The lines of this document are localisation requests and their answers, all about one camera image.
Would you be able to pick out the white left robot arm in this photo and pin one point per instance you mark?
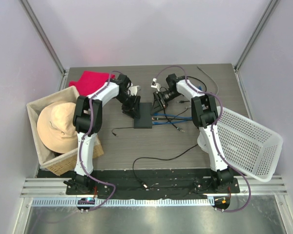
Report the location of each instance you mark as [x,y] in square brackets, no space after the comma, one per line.
[88,116]

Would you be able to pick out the red cloth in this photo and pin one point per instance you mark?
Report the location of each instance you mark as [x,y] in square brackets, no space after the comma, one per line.
[89,82]

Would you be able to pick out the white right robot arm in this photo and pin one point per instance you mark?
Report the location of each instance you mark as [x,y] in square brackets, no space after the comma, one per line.
[204,116]

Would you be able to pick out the black base mat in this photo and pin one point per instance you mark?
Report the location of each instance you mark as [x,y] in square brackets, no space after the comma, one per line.
[163,184]

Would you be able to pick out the black network switch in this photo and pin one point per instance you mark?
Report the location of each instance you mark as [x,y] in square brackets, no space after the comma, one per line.
[145,120]

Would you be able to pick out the white plastic basket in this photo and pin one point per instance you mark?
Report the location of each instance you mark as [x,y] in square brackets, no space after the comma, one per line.
[246,145]

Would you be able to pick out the aluminium rail front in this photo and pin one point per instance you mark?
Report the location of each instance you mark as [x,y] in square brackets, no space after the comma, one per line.
[53,192]

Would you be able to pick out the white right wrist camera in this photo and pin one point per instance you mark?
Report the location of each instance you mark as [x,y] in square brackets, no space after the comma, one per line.
[155,84]

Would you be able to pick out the aluminium frame post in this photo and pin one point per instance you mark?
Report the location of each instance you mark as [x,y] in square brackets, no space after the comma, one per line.
[41,33]
[272,4]

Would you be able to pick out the wicker basket with liner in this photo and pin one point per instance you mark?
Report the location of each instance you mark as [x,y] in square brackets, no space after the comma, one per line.
[57,163]

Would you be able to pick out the aluminium frame post left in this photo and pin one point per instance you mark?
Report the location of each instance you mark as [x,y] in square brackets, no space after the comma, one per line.
[41,33]

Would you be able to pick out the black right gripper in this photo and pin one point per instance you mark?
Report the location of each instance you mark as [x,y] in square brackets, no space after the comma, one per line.
[157,105]

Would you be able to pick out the beige sun hat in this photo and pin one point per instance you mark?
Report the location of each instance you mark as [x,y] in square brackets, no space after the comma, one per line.
[55,127]

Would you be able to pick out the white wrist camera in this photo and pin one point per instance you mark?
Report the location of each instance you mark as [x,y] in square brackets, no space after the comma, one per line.
[133,90]
[155,84]

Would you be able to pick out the aluminium frame post right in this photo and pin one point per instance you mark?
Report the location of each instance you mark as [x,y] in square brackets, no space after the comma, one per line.
[272,4]

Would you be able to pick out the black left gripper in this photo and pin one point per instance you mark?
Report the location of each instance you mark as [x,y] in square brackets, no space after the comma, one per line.
[129,110]

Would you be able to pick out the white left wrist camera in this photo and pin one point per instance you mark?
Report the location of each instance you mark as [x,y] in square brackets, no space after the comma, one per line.
[133,90]

